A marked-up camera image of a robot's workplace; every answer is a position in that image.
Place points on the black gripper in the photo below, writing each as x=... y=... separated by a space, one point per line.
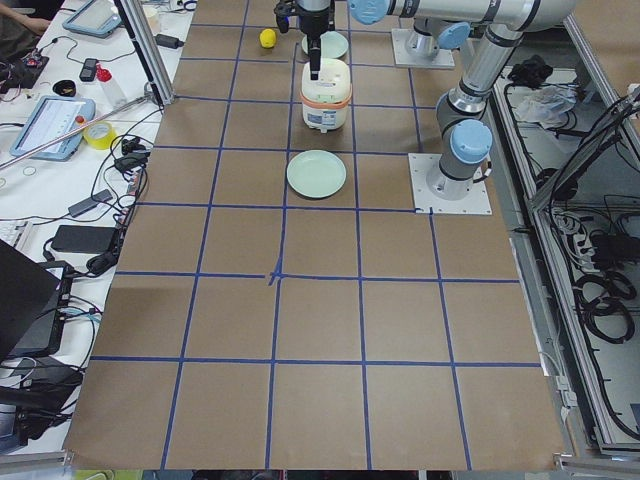
x=313 y=23

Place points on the white rice cooker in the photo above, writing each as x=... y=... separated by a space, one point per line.
x=333 y=85

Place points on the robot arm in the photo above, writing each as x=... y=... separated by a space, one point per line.
x=466 y=139
x=518 y=16

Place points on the green plate near lemon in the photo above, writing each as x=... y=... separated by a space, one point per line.
x=334 y=45

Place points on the yellow lemon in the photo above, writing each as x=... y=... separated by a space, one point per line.
x=267 y=38

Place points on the green plate opposite side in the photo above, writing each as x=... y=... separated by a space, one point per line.
x=316 y=174

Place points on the blue tablet far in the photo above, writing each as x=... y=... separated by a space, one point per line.
x=96 y=18

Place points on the blue tablet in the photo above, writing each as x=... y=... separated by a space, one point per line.
x=53 y=117
x=96 y=18

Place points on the yellow tape roll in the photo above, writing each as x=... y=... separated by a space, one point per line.
x=99 y=135

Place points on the blue tablet near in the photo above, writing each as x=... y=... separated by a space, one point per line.
x=53 y=117

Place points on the black power adapter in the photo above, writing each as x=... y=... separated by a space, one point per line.
x=83 y=239

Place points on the black laptop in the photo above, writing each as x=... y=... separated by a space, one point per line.
x=33 y=296

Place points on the orange rice cooker handle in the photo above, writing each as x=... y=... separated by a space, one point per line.
x=326 y=105

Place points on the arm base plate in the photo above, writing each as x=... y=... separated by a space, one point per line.
x=434 y=193
x=414 y=50

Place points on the aluminium frame post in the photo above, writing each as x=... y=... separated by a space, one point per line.
x=133 y=18

